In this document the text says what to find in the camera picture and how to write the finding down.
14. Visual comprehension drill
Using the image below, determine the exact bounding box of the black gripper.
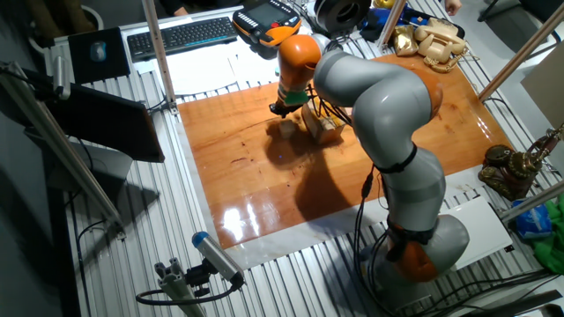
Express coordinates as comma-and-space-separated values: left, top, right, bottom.
268, 100, 295, 119

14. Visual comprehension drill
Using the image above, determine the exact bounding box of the shiny gold object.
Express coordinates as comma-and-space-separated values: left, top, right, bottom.
393, 25, 419, 57

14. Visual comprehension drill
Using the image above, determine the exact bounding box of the large wooden cube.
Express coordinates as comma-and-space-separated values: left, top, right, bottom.
278, 119, 297, 141

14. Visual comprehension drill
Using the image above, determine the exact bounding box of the white paper sheet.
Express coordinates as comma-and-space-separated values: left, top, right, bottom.
166, 51, 239, 96
228, 41, 284, 87

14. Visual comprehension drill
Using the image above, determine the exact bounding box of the glossy wood grain board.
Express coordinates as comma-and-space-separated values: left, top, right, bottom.
175, 52, 516, 270

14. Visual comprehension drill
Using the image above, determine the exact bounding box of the orange black teach pendant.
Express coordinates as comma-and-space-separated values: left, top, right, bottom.
232, 0, 303, 48

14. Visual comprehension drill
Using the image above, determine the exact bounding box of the black round spool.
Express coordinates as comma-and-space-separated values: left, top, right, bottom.
313, 0, 373, 36

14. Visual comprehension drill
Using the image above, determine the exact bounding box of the black computer keyboard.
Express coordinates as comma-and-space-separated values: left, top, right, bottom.
126, 16, 239, 63

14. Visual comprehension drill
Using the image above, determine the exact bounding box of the black flat laptop screen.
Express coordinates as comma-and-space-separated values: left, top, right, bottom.
46, 83, 167, 165

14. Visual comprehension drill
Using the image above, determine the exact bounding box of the grey blue computer mouse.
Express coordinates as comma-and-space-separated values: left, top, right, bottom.
90, 41, 108, 63

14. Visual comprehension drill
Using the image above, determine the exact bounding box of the black mouse pad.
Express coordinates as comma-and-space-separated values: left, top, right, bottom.
67, 26, 132, 85

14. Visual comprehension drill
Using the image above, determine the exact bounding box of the white flat board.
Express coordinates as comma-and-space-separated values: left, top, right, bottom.
440, 195, 515, 271

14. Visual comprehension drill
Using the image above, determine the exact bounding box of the antique brass telephone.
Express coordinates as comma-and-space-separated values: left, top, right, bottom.
478, 125, 564, 203

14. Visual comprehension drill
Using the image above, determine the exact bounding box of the brown cardboard panel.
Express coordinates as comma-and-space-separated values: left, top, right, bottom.
520, 41, 564, 131

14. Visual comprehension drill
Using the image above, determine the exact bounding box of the blue plastic bag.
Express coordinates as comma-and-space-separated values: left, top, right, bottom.
510, 198, 553, 240

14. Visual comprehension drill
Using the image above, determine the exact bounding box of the green cloth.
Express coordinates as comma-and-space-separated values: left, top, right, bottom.
528, 200, 564, 276

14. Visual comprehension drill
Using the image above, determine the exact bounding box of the black flat bar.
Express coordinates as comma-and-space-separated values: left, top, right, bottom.
457, 289, 564, 317

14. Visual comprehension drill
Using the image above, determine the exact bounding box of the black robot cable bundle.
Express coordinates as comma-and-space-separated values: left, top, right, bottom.
352, 169, 557, 317

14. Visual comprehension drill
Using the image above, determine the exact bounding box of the upright aluminium frame post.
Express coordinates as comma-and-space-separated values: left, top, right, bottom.
140, 0, 180, 116

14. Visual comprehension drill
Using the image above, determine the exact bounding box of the silver camera with blue end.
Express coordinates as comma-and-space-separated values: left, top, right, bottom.
191, 231, 246, 288

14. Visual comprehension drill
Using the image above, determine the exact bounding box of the beige corded telephone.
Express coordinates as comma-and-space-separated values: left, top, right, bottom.
412, 17, 481, 74

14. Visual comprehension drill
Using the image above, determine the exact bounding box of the black camera bracket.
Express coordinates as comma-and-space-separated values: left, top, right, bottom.
184, 259, 217, 299

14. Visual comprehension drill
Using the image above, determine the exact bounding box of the short aluminium profile mount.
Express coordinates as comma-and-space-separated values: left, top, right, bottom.
153, 257, 208, 317

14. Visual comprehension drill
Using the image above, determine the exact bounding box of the black camera cable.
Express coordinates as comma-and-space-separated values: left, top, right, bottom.
135, 281, 241, 307

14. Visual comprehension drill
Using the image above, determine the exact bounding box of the silver cylinder camera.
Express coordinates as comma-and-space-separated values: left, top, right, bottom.
51, 55, 72, 101

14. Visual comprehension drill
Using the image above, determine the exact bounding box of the long slanted aluminium post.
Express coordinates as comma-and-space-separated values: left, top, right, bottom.
0, 61, 127, 241

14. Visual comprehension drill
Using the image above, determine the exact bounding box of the aluminium frame bar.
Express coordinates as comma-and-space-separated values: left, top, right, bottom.
500, 180, 564, 224

